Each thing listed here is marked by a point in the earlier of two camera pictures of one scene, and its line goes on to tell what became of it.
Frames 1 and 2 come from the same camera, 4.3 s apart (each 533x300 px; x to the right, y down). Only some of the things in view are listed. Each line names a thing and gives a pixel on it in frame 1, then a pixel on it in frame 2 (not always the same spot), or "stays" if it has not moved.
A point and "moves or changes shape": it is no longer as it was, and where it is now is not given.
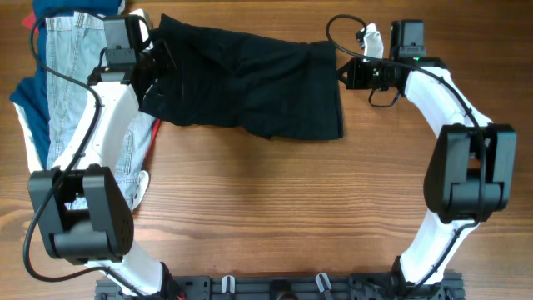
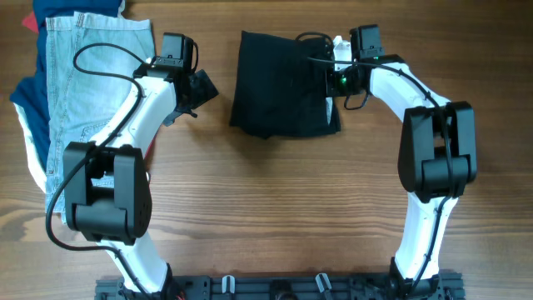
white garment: x=32 y=155 stays
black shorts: x=269 y=88 moves or changes shape
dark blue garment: x=30 y=94 stays
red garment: x=30 y=21 stays
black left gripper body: x=159 y=61 → x=201 y=91
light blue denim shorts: x=74 y=44 stays
